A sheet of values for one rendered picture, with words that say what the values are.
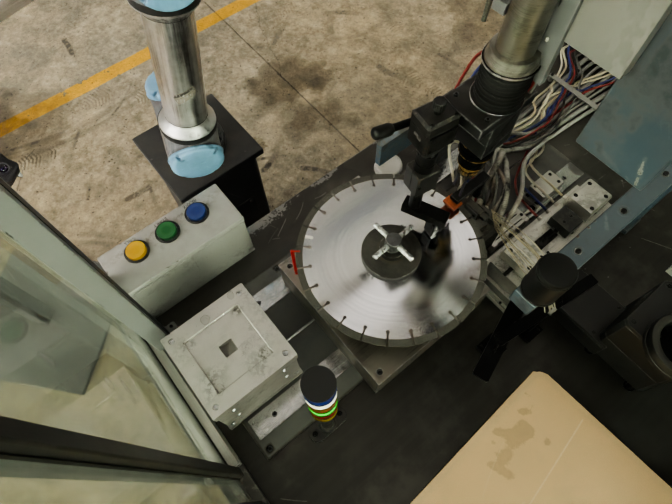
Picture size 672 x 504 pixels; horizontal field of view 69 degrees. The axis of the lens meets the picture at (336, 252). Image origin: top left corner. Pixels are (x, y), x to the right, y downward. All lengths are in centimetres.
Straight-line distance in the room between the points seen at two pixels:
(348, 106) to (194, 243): 152
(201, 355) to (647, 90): 77
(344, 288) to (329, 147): 142
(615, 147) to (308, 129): 173
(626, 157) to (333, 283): 49
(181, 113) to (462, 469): 86
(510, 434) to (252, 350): 53
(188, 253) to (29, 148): 172
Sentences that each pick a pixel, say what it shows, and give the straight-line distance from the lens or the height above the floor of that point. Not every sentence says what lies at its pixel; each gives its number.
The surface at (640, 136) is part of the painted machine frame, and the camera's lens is 72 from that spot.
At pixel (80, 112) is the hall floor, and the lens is 268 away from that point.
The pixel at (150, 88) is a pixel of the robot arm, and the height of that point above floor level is 98.
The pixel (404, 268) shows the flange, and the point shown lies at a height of 96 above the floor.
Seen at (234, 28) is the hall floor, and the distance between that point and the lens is 284.
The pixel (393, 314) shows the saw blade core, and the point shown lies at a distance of 87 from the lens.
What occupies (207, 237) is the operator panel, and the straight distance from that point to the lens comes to 102.
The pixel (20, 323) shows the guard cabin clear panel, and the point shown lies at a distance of 53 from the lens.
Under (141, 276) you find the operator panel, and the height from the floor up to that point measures 90.
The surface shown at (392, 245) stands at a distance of 86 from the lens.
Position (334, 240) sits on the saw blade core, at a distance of 92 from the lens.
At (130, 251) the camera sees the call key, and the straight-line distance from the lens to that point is 105.
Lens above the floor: 177
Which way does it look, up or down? 64 degrees down
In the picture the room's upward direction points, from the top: 2 degrees counter-clockwise
